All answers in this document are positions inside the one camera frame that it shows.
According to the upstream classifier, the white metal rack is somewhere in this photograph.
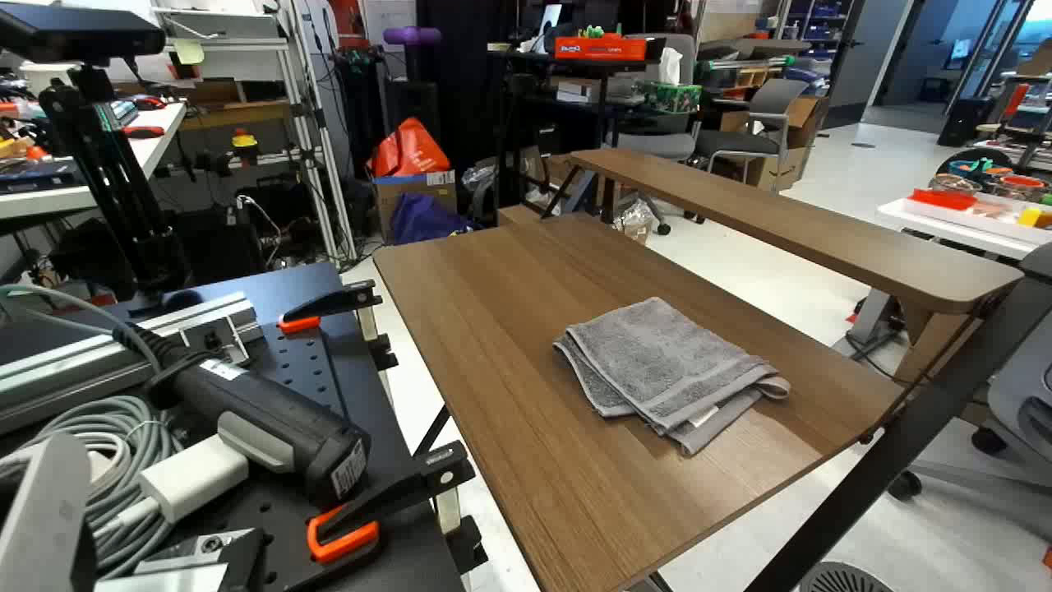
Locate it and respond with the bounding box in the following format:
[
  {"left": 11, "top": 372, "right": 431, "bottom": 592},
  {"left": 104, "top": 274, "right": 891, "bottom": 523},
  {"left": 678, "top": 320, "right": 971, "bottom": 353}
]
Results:
[{"left": 153, "top": 0, "right": 361, "bottom": 265}]

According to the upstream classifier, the cardboard box white label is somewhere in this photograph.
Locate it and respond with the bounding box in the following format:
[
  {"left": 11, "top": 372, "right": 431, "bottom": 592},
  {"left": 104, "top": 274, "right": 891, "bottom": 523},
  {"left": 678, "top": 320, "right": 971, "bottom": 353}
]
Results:
[{"left": 371, "top": 167, "right": 461, "bottom": 239}]

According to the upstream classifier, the orange bag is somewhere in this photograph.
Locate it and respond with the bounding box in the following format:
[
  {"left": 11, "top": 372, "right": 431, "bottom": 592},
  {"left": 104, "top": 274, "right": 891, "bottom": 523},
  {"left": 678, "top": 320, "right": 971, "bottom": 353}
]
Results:
[{"left": 366, "top": 114, "right": 454, "bottom": 180}]

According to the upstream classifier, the orange red tool case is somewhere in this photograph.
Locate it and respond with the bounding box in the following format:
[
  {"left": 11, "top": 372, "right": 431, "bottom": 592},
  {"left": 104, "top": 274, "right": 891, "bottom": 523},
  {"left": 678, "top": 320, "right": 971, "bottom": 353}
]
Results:
[{"left": 549, "top": 28, "right": 650, "bottom": 65}]

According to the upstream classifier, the wooden raised desk shelf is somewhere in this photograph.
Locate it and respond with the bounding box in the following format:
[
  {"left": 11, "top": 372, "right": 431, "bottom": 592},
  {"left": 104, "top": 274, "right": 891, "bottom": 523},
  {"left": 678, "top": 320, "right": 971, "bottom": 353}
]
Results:
[{"left": 561, "top": 146, "right": 1030, "bottom": 321}]

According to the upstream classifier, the red flat tray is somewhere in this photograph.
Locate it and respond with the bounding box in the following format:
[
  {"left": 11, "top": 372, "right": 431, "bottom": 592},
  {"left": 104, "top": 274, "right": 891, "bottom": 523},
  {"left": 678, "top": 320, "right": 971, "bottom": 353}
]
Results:
[{"left": 909, "top": 187, "right": 979, "bottom": 214}]

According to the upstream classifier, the round gray fan grille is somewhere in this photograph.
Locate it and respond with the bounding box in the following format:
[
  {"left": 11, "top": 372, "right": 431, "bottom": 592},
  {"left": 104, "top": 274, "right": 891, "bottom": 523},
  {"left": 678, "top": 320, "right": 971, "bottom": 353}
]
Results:
[{"left": 796, "top": 559, "right": 896, "bottom": 592}]

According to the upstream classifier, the black handheld device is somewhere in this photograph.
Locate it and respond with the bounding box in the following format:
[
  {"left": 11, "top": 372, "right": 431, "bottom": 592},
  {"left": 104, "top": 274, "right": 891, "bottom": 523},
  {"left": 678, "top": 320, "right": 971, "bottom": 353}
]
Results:
[{"left": 161, "top": 356, "right": 376, "bottom": 505}]

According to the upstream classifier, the purple round object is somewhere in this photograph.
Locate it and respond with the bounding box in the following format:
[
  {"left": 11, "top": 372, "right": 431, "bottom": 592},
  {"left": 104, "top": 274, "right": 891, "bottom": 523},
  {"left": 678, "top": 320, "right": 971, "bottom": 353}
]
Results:
[{"left": 381, "top": 24, "right": 444, "bottom": 49}]

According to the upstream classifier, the gray metal bracket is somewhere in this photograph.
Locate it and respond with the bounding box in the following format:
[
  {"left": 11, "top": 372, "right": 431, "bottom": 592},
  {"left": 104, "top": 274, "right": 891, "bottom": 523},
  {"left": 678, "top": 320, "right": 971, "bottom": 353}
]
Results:
[{"left": 0, "top": 435, "right": 98, "bottom": 592}]

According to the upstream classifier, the large black orange clamp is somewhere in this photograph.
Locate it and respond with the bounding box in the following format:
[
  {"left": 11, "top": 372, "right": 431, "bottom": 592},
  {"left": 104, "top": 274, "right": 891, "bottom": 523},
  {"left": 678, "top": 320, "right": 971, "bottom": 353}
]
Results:
[{"left": 304, "top": 442, "right": 481, "bottom": 570}]

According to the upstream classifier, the white side table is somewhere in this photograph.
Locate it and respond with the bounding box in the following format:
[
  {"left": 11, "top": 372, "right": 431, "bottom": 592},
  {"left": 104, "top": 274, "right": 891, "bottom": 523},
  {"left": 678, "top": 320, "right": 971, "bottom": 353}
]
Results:
[{"left": 875, "top": 191, "right": 1052, "bottom": 262}]

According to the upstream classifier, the gray cable bundle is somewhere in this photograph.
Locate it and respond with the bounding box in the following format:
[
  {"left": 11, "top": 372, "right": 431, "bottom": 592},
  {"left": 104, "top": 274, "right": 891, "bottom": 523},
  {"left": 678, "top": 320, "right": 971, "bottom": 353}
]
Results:
[{"left": 0, "top": 391, "right": 183, "bottom": 579}]

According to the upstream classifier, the white power adapter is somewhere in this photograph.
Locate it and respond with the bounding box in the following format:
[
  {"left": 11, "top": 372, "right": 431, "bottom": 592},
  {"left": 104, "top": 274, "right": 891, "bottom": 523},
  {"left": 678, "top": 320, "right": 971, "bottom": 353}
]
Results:
[{"left": 140, "top": 435, "right": 252, "bottom": 525}]

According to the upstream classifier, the large brown cardboard box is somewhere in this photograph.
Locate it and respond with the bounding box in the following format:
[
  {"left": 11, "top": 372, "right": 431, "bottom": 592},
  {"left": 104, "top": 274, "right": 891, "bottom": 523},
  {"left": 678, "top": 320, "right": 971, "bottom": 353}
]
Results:
[{"left": 718, "top": 94, "right": 832, "bottom": 195}]

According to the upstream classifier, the aluminium profile rail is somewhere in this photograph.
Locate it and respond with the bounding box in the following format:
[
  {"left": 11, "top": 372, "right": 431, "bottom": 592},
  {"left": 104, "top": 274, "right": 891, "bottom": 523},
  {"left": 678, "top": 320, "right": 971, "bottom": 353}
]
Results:
[{"left": 0, "top": 289, "right": 262, "bottom": 437}]

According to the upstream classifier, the blue bag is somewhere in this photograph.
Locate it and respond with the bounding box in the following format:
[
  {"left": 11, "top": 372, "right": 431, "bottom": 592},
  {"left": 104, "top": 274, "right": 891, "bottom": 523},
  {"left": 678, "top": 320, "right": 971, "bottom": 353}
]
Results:
[{"left": 389, "top": 191, "right": 473, "bottom": 247}]

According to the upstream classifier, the black perforated mounting board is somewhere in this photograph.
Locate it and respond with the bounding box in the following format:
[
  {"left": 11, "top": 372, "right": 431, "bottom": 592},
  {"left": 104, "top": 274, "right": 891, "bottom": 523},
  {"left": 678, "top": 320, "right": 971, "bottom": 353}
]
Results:
[{"left": 0, "top": 260, "right": 469, "bottom": 592}]

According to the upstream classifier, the gray folded towel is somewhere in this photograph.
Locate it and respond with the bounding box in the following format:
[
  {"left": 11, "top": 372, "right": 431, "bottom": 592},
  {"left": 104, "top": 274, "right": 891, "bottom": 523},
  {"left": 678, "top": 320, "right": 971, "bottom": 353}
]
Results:
[{"left": 553, "top": 292, "right": 793, "bottom": 457}]

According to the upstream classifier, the black stereo camera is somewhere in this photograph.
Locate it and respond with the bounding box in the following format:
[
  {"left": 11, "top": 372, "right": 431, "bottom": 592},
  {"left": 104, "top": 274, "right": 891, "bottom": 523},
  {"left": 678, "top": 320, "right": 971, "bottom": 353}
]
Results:
[{"left": 0, "top": 0, "right": 168, "bottom": 61}]

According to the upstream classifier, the gray office armchair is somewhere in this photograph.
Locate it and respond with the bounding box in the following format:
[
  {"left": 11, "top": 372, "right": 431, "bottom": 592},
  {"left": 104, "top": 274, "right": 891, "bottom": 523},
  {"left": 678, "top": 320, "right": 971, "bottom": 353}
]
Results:
[{"left": 694, "top": 77, "right": 817, "bottom": 187}]

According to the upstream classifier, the gray desk foot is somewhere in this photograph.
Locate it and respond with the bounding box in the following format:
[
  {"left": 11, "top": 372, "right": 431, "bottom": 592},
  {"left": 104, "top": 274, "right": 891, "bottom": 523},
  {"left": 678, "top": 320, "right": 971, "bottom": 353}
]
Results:
[{"left": 843, "top": 289, "right": 909, "bottom": 361}]

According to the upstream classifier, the white cluttered workbench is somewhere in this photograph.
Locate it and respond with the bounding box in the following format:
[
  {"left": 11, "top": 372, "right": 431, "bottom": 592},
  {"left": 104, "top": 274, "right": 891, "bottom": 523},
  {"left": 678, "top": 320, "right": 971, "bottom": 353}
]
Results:
[{"left": 0, "top": 98, "right": 192, "bottom": 224}]

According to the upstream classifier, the black camera tripod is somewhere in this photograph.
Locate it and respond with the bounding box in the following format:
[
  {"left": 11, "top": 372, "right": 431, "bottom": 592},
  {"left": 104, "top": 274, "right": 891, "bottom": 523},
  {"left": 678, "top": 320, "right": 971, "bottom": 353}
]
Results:
[{"left": 37, "top": 61, "right": 195, "bottom": 298}]

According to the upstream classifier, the small black orange clamp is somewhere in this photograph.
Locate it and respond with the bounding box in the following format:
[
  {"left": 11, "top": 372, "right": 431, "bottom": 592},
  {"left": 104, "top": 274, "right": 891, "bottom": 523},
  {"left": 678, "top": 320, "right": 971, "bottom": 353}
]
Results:
[{"left": 275, "top": 281, "right": 385, "bottom": 340}]

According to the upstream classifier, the gray rolling chair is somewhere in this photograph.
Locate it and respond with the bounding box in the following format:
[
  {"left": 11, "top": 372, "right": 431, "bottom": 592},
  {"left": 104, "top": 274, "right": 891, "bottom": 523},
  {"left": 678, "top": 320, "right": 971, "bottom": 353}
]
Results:
[{"left": 884, "top": 340, "right": 1052, "bottom": 539}]

